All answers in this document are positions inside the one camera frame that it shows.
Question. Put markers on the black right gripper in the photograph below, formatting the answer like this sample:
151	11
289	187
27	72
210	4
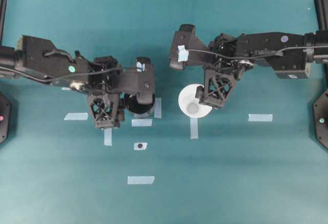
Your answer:
231	58

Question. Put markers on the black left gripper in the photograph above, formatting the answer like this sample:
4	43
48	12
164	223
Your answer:
103	96

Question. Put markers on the white paper cup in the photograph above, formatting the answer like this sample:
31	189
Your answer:
189	104

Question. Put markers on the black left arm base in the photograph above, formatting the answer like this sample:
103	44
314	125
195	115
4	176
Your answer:
5	114

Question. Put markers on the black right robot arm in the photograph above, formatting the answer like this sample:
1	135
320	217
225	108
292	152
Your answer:
288	54

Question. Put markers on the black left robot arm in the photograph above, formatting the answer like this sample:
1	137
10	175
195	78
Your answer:
38	59

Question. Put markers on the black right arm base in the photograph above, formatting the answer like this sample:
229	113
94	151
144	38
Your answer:
320	112

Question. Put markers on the blue tape strip below cup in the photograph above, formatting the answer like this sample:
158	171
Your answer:
194	130

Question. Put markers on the blue tape strip by holder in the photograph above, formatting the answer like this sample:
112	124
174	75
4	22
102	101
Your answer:
158	109

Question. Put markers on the blue tape strip under gripper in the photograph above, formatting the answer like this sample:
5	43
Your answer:
108	137

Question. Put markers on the blue tape strip centre horizontal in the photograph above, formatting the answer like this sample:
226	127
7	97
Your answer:
141	122

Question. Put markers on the blue tape strip far left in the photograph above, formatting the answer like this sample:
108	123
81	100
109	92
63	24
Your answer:
76	116

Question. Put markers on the tape patch with black dot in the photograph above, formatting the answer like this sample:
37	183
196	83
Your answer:
140	146

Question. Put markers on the blue tape strip right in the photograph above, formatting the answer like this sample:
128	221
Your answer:
260	117

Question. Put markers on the blue tape strip bottom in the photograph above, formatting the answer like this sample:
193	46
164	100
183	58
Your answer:
140	180

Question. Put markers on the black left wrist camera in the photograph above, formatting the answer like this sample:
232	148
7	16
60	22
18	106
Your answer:
139	81

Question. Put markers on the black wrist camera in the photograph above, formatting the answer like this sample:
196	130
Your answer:
184	44
139	81

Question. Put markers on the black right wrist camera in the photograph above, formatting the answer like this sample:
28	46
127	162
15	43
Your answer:
184	44

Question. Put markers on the black right frame rail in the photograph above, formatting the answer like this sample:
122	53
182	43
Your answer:
321	11

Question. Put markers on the black frame rail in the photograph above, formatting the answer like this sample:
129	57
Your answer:
321	11
3	4

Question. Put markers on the black left frame rail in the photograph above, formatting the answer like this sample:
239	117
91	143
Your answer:
3	4

